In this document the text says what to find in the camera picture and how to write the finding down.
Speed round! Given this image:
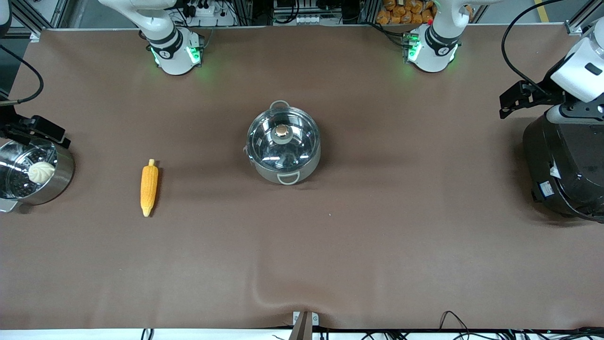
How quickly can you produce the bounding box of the black looped cable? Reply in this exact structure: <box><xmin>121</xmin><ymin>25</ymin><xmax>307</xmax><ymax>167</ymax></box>
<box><xmin>440</xmin><ymin>310</ymin><xmax>473</xmax><ymax>334</ymax></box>

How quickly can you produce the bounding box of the black round cooker appliance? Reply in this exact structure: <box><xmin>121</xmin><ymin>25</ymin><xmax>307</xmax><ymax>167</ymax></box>
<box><xmin>522</xmin><ymin>112</ymin><xmax>604</xmax><ymax>223</ymax></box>

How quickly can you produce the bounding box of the white power strip with plugs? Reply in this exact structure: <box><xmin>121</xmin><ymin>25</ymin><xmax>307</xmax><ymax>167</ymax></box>
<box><xmin>182</xmin><ymin>1</ymin><xmax>217</xmax><ymax>18</ymax></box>

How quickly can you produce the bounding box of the yellow corn cob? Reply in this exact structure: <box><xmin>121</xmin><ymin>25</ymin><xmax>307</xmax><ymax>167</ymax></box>
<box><xmin>140</xmin><ymin>159</ymin><xmax>159</xmax><ymax>218</ymax></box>

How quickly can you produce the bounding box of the shiny steel steamer pot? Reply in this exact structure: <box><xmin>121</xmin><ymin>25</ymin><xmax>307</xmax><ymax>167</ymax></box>
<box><xmin>0</xmin><ymin>138</ymin><xmax>76</xmax><ymax>213</ymax></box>

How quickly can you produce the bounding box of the brown table cloth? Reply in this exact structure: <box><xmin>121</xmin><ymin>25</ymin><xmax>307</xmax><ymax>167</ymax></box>
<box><xmin>0</xmin><ymin>24</ymin><xmax>604</xmax><ymax>330</ymax></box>

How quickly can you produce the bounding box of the glass pot lid with knob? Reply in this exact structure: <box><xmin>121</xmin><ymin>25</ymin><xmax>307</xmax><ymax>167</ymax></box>
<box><xmin>247</xmin><ymin>107</ymin><xmax>321</xmax><ymax>172</ymax></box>

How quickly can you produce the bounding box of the grey pot with loop handles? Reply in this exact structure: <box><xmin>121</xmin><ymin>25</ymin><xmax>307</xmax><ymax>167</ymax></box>
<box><xmin>244</xmin><ymin>100</ymin><xmax>323</xmax><ymax>185</ymax></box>

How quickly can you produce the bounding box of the white steamed bun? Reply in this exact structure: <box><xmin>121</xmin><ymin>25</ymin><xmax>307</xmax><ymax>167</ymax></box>
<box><xmin>27</xmin><ymin>161</ymin><xmax>56</xmax><ymax>184</ymax></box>

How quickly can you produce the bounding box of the bag of orange snacks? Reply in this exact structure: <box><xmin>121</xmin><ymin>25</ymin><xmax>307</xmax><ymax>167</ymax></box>
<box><xmin>376</xmin><ymin>0</ymin><xmax>437</xmax><ymax>26</ymax></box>

